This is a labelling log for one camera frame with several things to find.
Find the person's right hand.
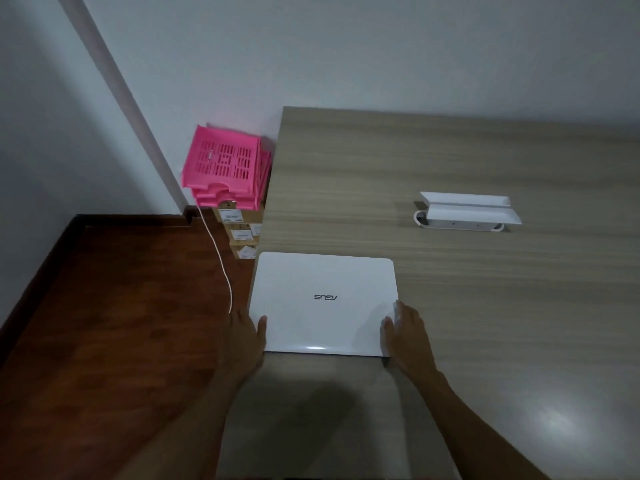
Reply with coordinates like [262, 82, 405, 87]
[380, 300, 444, 391]

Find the person's left hand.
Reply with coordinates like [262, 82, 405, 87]
[217, 310, 269, 384]

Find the white laptop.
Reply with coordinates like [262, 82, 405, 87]
[248, 252, 400, 358]

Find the person's right forearm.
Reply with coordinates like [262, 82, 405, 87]
[402, 371, 552, 480]

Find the person's left forearm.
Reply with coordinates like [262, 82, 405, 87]
[111, 367, 262, 480]

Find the cardboard box with white label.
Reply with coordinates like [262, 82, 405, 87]
[222, 223, 264, 243]
[229, 241, 262, 261]
[212, 207, 265, 226]

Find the pink plastic tray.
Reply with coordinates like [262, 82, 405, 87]
[181, 124, 262, 189]
[190, 137, 274, 212]

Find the white laptop stand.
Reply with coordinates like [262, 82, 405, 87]
[413, 191, 524, 232]

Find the white cable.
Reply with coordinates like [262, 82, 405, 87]
[196, 205, 234, 314]

